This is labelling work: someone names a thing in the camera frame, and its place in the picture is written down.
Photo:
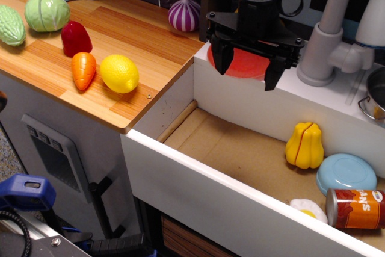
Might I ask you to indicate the green toy cabbage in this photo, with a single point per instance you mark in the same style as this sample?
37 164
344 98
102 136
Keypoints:
47 15

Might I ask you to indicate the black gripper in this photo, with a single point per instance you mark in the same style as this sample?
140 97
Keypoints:
256 28

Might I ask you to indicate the black oven door handle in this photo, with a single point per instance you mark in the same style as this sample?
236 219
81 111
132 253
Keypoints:
96 191

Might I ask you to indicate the light blue plastic plate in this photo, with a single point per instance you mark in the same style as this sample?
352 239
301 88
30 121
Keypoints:
345 171

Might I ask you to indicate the toy fried egg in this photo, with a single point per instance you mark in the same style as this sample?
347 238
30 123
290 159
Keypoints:
310 208

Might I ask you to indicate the grey toy oven door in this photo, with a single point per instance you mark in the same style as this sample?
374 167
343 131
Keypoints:
59 156

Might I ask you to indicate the orange toy carrot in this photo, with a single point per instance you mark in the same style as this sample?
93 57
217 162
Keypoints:
83 66

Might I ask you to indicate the yellow toy lemon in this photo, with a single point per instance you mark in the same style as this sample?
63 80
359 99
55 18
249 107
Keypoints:
119 73

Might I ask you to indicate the yellow toy squash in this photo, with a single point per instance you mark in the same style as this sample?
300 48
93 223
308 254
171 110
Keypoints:
304 149

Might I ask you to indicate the silver toy pot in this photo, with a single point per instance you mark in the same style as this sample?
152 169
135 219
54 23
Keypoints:
372 105

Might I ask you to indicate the blue clamp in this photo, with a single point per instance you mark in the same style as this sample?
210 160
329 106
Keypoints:
27 193

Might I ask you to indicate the red toy pepper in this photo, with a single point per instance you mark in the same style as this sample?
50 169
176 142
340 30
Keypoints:
75 39

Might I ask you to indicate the green toy bitter gourd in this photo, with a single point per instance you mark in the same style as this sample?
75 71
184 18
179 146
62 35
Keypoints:
13 30

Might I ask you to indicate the red plastic plate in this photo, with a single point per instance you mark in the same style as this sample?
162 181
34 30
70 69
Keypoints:
247 65

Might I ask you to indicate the purple striped toy onion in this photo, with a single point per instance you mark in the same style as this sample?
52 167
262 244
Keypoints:
184 15

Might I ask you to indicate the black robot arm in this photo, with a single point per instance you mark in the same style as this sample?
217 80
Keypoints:
256 28

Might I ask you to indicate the toy beans can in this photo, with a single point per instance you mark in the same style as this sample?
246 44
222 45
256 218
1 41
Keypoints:
357 209

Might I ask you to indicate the white toy sink basin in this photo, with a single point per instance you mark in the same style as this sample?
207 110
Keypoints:
207 164

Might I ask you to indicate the grey toy faucet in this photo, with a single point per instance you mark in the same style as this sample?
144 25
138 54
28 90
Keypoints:
326 51

